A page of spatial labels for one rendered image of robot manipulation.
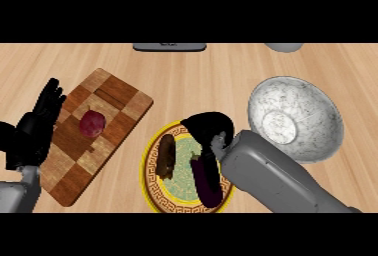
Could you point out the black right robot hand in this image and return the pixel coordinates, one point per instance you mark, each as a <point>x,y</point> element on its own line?
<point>208,126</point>

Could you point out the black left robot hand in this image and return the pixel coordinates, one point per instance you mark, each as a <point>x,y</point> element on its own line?
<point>29,128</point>

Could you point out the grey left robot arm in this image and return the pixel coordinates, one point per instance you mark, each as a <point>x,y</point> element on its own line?
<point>19,191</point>

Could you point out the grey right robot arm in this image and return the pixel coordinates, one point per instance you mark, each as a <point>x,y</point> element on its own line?
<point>274,176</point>

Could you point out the purple eggplant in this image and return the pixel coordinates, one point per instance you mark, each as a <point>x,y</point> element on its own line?
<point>206,180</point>

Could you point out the white marbled bowl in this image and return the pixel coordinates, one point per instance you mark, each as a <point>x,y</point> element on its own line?
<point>295,118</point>

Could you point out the yellow patterned plate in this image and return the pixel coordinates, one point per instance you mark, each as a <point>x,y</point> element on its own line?
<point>181,186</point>

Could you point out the checkered wooden cutting board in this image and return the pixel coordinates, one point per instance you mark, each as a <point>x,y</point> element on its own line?
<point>88,136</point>

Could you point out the dark brown vegetable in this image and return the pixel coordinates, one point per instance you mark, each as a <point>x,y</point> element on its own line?
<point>167,156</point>

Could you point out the red apple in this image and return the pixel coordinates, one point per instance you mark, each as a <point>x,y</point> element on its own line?
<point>91,123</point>

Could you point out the dark grey flat appliance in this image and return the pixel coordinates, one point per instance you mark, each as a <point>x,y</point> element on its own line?
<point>168,47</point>

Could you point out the pale grey round object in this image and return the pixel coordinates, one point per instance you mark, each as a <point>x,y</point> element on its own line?
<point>283,47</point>

